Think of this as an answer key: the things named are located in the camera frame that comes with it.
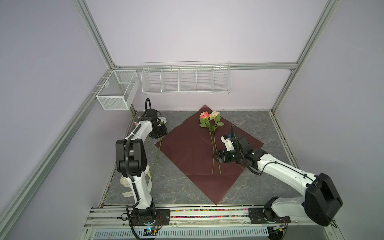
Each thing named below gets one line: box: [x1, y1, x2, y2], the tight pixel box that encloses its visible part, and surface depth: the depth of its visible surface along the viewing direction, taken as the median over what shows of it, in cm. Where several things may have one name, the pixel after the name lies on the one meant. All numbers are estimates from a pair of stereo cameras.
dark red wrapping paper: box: [155, 109, 265, 206], surface depth 94 cm
